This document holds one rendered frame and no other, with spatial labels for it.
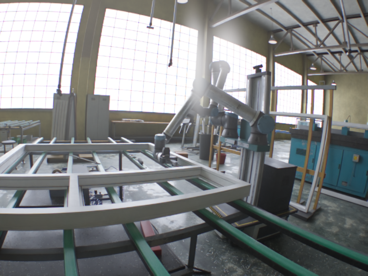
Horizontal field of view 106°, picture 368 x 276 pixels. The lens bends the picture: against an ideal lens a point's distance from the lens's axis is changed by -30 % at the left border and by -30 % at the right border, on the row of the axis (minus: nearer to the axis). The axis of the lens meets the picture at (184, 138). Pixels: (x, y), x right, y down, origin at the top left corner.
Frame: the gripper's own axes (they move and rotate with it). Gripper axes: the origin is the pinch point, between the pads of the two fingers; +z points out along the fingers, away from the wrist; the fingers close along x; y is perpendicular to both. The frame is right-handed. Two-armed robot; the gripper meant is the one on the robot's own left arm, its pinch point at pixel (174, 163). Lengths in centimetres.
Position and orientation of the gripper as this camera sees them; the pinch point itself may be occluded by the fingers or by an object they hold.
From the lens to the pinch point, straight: 145.0
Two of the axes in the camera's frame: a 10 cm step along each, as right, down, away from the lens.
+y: -0.7, 9.9, 1.1
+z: 5.1, 1.3, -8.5
